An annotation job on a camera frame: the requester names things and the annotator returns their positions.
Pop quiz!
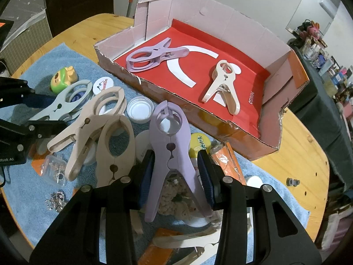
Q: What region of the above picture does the pink curtain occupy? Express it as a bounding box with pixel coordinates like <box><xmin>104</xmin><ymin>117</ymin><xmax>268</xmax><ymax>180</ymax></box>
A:
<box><xmin>321</xmin><ymin>210</ymin><xmax>353</xmax><ymax>252</ymax></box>

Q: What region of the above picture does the pink plush toy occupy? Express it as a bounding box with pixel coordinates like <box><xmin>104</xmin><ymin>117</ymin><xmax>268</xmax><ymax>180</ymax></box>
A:
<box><xmin>302</xmin><ymin>21</ymin><xmax>323</xmax><ymax>38</ymax></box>

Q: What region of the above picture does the black cable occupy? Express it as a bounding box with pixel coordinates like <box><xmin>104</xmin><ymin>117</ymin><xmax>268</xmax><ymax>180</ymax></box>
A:
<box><xmin>0</xmin><ymin>166</ymin><xmax>11</xmax><ymax>186</ymax></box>

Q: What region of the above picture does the purple plastic clothes clip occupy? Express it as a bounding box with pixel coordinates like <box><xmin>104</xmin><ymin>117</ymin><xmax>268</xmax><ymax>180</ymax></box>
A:
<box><xmin>126</xmin><ymin>38</ymin><xmax>190</xmax><ymax>73</ymax></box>
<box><xmin>144</xmin><ymin>101</ymin><xmax>213</xmax><ymax>223</ymax></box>

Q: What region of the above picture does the grey-blue plastic clothes clip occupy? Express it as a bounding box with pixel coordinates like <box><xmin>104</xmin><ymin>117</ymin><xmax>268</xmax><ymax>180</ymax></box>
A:
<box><xmin>29</xmin><ymin>79</ymin><xmax>93</xmax><ymax>122</ymax></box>

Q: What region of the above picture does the silver metal chain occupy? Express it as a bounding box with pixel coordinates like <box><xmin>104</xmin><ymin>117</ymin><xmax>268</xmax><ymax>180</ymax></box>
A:
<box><xmin>45</xmin><ymin>192</ymin><xmax>70</xmax><ymax>214</ymax></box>

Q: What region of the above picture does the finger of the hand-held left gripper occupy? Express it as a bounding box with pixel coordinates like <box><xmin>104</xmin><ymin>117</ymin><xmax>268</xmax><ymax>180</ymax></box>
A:
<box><xmin>0</xmin><ymin>119</ymin><xmax>68</xmax><ymax>155</ymax></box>
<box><xmin>0</xmin><ymin>78</ymin><xmax>60</xmax><ymax>108</ymax></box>

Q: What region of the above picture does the yellow bottle cap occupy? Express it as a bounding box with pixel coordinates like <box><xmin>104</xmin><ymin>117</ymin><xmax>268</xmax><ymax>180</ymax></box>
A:
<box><xmin>190</xmin><ymin>133</ymin><xmax>212</xmax><ymax>156</ymax></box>

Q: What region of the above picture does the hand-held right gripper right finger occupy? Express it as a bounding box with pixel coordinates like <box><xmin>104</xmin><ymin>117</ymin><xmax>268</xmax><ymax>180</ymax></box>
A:
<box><xmin>197</xmin><ymin>151</ymin><xmax>323</xmax><ymax>265</ymax></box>

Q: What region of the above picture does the white cap with red print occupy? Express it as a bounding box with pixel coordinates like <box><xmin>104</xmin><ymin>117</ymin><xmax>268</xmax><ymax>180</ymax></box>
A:
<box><xmin>93</xmin><ymin>76</ymin><xmax>115</xmax><ymax>95</ymax></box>

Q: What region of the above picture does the cluttered dark side table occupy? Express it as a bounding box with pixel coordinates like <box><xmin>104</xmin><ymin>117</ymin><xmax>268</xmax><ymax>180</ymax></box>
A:
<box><xmin>296</xmin><ymin>19</ymin><xmax>353</xmax><ymax>104</ymax></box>

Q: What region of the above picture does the cream plastic clothes clip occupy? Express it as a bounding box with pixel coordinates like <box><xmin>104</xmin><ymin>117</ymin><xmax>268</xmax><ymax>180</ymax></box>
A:
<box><xmin>200</xmin><ymin>60</ymin><xmax>241</xmax><ymax>115</ymax></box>
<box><xmin>152</xmin><ymin>225</ymin><xmax>222</xmax><ymax>256</ymax></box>

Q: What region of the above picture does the beige plastic clothes clip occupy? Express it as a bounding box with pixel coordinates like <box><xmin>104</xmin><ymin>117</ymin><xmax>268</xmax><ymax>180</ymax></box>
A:
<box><xmin>47</xmin><ymin>87</ymin><xmax>126</xmax><ymax>153</ymax></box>
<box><xmin>66</xmin><ymin>114</ymin><xmax>136</xmax><ymax>188</ymax></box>

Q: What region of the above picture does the orange cardboard box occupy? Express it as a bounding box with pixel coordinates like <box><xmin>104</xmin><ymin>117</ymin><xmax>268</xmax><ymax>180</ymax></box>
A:
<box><xmin>94</xmin><ymin>0</ymin><xmax>310</xmax><ymax>161</ymax></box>

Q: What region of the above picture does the pale grid-pattern cloth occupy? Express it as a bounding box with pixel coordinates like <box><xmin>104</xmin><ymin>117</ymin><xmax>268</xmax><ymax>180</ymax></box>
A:
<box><xmin>0</xmin><ymin>8</ymin><xmax>53</xmax><ymax>53</ymax></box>

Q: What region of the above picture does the green bear toy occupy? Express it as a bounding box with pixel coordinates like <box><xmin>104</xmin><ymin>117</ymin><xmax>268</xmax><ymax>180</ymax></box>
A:
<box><xmin>50</xmin><ymin>66</ymin><xmax>79</xmax><ymax>93</ymax></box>

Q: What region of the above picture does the blue bottle cap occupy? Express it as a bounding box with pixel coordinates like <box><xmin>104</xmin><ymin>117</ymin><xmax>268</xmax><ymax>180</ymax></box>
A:
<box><xmin>69</xmin><ymin>88</ymin><xmax>90</xmax><ymax>104</ymax></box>

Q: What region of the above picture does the dark door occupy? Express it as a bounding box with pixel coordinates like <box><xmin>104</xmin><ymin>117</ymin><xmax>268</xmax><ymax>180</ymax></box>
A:
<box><xmin>44</xmin><ymin>0</ymin><xmax>115</xmax><ymax>38</ymax></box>

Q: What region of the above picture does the blue towel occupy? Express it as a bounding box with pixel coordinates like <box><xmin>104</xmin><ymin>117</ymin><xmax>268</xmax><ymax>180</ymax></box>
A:
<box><xmin>0</xmin><ymin>43</ymin><xmax>311</xmax><ymax>265</ymax></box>

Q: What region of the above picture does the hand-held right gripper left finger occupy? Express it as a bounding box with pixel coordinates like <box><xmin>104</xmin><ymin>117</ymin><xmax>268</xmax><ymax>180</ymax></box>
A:
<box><xmin>29</xmin><ymin>149</ymin><xmax>156</xmax><ymax>265</ymax></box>

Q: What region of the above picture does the side table with dark cloth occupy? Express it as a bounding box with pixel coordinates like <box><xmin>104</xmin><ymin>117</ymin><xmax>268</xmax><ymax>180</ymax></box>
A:
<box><xmin>287</xmin><ymin>39</ymin><xmax>353</xmax><ymax>191</ymax></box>

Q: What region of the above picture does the cream knitted scrunchie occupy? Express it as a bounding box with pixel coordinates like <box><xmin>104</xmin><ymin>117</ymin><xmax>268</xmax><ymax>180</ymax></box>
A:
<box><xmin>158</xmin><ymin>179</ymin><xmax>199</xmax><ymax>219</ymax></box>

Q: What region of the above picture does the small clear plastic box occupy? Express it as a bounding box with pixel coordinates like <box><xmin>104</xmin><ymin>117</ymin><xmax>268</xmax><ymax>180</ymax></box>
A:
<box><xmin>41</xmin><ymin>155</ymin><xmax>68</xmax><ymax>186</ymax></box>

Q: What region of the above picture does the wall mirror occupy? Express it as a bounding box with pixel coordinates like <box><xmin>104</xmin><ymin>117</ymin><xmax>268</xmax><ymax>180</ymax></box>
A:
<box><xmin>285</xmin><ymin>0</ymin><xmax>345</xmax><ymax>38</ymax></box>

